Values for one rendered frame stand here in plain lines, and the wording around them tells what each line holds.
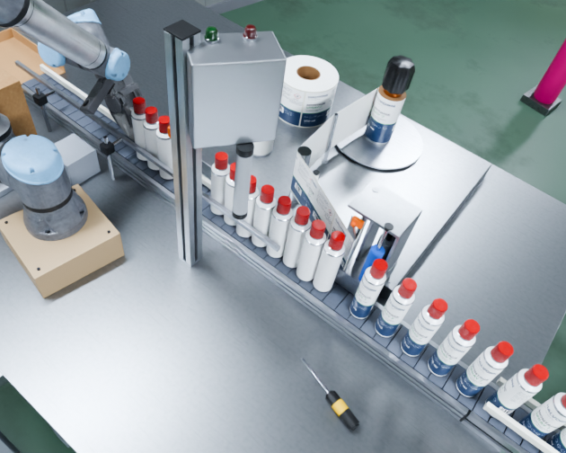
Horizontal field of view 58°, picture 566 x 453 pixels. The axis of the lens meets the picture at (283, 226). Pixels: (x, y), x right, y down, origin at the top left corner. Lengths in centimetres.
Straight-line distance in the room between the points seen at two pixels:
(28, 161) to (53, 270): 26
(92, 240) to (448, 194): 105
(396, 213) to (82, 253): 76
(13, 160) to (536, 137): 315
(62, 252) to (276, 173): 65
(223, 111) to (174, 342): 59
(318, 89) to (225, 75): 77
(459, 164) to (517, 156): 172
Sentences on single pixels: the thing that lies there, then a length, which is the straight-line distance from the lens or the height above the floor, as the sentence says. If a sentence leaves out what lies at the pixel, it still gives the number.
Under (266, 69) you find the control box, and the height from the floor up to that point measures 146.
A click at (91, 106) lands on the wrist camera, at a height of 106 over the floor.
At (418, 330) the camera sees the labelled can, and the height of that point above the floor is 99.
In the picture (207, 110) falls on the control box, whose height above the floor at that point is 138.
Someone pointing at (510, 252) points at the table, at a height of 83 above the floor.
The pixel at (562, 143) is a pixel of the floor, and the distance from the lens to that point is 378.
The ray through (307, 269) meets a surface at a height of 94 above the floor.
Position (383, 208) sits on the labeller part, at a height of 114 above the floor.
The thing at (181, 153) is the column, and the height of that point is 124.
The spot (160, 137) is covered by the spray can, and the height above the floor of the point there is 104.
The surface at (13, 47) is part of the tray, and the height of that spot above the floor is 83.
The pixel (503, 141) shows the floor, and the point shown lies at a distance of 355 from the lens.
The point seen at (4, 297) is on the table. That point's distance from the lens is 143.
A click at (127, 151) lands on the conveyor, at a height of 88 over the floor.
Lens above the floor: 197
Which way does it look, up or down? 50 degrees down
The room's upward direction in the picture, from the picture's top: 11 degrees clockwise
